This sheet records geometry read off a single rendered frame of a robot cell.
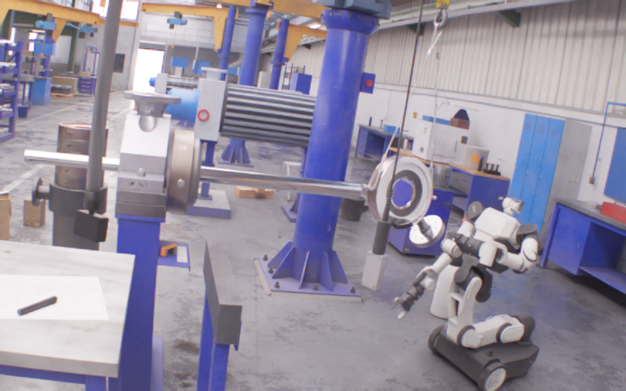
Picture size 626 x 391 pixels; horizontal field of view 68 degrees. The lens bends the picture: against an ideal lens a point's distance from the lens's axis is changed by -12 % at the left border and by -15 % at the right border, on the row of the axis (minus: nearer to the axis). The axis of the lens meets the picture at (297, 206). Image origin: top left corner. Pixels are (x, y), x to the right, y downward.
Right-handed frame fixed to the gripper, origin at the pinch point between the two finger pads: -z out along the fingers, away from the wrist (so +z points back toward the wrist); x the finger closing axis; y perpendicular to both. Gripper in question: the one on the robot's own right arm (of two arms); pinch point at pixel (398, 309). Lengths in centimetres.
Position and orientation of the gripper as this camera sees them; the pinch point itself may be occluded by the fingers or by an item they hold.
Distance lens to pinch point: 316.1
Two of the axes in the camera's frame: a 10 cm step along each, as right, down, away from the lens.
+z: 7.1, -6.9, 1.2
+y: 4.3, 2.9, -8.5
